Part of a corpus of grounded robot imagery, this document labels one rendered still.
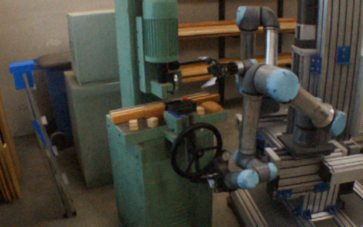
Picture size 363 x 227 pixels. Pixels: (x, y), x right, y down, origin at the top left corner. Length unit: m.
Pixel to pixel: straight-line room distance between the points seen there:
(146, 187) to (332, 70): 1.16
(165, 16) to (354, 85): 1.09
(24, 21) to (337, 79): 3.16
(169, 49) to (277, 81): 0.66
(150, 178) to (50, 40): 2.53
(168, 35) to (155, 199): 0.86
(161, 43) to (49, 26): 2.41
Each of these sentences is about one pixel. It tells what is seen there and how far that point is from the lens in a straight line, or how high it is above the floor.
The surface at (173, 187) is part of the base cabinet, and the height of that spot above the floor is 0.53.
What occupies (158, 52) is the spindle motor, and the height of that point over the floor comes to 1.25.
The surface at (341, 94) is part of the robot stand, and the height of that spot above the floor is 1.01.
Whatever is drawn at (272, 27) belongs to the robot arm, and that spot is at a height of 1.35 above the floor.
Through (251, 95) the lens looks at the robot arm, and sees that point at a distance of 1.38.
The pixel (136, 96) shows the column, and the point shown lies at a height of 0.96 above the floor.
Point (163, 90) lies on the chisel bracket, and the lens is 1.76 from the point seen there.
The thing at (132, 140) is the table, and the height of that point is 0.86.
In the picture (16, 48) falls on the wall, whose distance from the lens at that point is 3.96.
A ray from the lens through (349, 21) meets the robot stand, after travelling 1.88.
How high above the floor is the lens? 1.55
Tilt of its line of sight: 21 degrees down
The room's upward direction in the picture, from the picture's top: 2 degrees counter-clockwise
